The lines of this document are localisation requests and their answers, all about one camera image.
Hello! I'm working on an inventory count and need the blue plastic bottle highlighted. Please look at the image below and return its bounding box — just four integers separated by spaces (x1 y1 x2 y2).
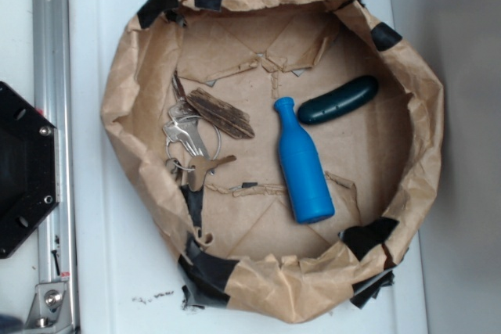
274 97 335 224

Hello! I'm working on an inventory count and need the brown bark wood piece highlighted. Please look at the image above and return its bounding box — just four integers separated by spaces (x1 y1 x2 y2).
186 88 255 139

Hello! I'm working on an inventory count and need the brass key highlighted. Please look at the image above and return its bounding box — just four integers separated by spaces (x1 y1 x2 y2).
188 155 236 192

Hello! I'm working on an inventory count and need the silver key bunch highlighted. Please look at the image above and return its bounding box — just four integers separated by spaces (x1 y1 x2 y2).
163 101 209 157

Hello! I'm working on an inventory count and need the dark green toy cucumber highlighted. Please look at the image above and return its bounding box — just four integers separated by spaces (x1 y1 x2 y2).
297 75 379 124

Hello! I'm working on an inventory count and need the white tray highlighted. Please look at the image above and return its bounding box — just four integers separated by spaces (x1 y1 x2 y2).
69 0 427 333

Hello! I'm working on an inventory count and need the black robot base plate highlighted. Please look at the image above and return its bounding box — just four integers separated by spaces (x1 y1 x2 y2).
1 82 58 259

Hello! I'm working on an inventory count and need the aluminium frame rail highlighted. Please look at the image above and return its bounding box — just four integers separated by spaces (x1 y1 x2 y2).
33 0 80 333

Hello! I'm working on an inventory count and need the metal corner bracket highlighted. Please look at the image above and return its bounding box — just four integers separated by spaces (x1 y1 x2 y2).
23 282 71 333

